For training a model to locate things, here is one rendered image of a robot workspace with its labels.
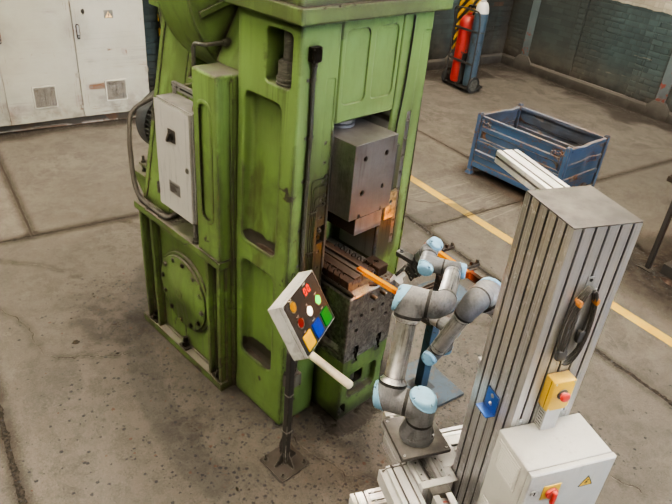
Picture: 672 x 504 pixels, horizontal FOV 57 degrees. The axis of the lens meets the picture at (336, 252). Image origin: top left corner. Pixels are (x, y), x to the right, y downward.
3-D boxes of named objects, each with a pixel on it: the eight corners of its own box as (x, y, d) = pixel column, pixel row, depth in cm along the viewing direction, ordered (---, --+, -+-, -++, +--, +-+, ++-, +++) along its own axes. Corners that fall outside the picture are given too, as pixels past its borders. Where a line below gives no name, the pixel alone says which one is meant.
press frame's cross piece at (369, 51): (392, 109, 315) (406, 11, 290) (334, 125, 289) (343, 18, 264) (333, 86, 340) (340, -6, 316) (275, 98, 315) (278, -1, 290)
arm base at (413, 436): (439, 444, 261) (443, 427, 256) (407, 451, 256) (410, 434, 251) (424, 417, 273) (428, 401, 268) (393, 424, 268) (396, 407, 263)
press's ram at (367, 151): (399, 201, 330) (410, 130, 309) (348, 222, 306) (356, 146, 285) (344, 174, 354) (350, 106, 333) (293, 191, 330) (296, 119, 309)
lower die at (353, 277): (372, 280, 345) (374, 267, 340) (347, 293, 332) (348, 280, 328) (321, 248, 369) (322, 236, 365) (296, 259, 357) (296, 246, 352)
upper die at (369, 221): (380, 224, 326) (382, 208, 321) (353, 236, 314) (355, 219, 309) (325, 195, 351) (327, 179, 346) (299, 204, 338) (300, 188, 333)
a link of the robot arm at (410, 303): (402, 421, 252) (431, 292, 245) (367, 411, 256) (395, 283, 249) (406, 411, 264) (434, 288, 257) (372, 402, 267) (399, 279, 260)
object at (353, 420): (405, 407, 390) (405, 406, 389) (339, 455, 354) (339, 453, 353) (360, 373, 413) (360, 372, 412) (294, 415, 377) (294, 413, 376)
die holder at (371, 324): (388, 337, 373) (398, 276, 350) (343, 364, 350) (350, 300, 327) (324, 294, 406) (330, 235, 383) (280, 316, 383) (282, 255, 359)
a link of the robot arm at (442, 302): (458, 304, 242) (469, 257, 285) (430, 298, 244) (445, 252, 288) (452, 330, 247) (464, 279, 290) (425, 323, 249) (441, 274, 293)
